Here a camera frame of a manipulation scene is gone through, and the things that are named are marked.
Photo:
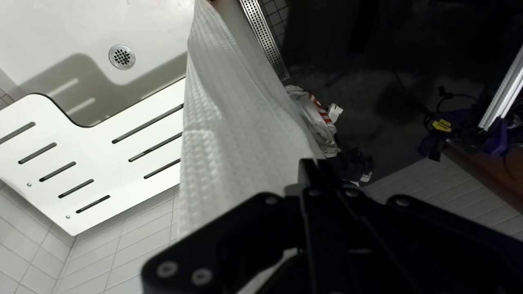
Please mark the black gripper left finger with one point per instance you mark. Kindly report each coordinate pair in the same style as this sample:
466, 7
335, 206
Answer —
229, 239

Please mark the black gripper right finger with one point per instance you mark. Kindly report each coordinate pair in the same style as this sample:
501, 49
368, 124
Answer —
425, 245

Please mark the white textured shower curtain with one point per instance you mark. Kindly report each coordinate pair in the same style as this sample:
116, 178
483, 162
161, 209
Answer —
234, 124

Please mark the yellow clamp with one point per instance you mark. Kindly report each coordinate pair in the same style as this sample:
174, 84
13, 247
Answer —
442, 124

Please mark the white slotted shower seat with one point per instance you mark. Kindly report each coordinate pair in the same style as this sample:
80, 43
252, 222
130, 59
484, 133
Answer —
108, 164

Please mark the white bag with red print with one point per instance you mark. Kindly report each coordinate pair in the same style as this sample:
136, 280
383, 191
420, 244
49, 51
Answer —
319, 115

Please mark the perforated metal threshold strip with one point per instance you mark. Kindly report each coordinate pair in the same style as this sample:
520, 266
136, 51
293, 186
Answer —
262, 33

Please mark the round metal floor drain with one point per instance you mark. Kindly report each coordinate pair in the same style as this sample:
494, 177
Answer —
121, 56

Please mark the aluminium extrusion rail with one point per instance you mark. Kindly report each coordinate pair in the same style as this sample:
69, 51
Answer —
504, 92

